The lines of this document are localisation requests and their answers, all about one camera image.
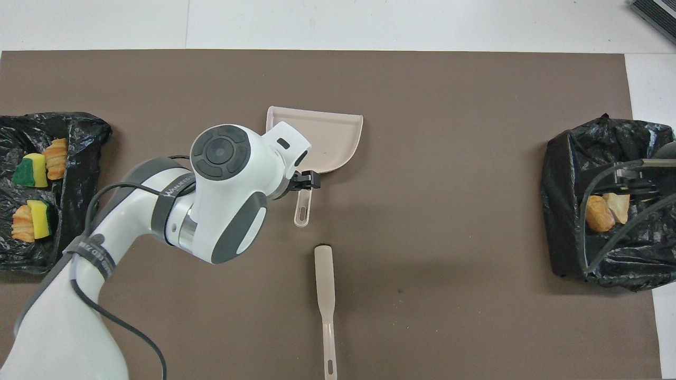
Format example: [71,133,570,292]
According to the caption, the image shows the beige scrap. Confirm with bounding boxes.
[11,204,35,243]
[43,138,70,182]

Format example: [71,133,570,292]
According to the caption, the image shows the grey ribbed panel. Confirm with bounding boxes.
[631,0,676,45]

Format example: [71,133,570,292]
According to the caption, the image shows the beige plastic dustpan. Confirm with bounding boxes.
[266,106,364,228]

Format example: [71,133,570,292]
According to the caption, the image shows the yellow sponge piece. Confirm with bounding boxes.
[12,153,49,188]
[27,199,52,240]

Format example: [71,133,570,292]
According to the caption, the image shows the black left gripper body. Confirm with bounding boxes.
[275,170,313,200]

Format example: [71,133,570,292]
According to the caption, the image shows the brown table mat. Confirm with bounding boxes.
[0,50,662,380]

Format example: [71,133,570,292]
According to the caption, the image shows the beige brush black bristles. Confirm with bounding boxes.
[314,244,337,380]

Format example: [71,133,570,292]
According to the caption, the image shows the brown bread roll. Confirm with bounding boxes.
[585,195,616,233]

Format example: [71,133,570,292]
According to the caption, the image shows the black bag lined bin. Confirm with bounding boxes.
[0,111,113,275]
[540,113,676,292]

